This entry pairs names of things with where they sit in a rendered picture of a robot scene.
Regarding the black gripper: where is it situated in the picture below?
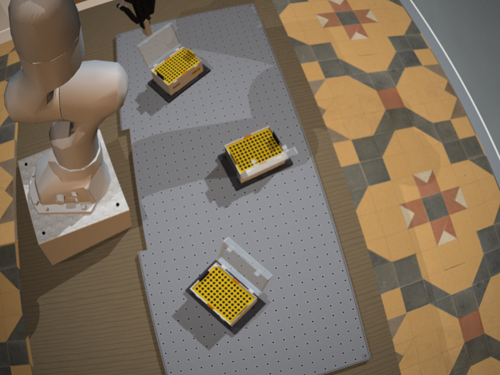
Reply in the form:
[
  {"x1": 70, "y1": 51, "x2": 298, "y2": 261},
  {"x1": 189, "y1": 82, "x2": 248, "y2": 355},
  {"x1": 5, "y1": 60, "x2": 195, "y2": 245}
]
[{"x1": 117, "y1": 0, "x2": 155, "y2": 37}]

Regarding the yellow tip rack plate with holes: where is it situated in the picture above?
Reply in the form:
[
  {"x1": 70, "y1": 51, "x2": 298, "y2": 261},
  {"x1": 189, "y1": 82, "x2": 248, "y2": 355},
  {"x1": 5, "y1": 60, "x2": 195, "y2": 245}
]
[{"x1": 193, "y1": 267, "x2": 255, "y2": 323}]

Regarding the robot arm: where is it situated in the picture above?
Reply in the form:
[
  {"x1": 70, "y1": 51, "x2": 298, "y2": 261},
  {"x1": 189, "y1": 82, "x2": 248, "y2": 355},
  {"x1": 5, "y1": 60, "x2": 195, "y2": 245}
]
[{"x1": 4, "y1": 0, "x2": 129, "y2": 214}]

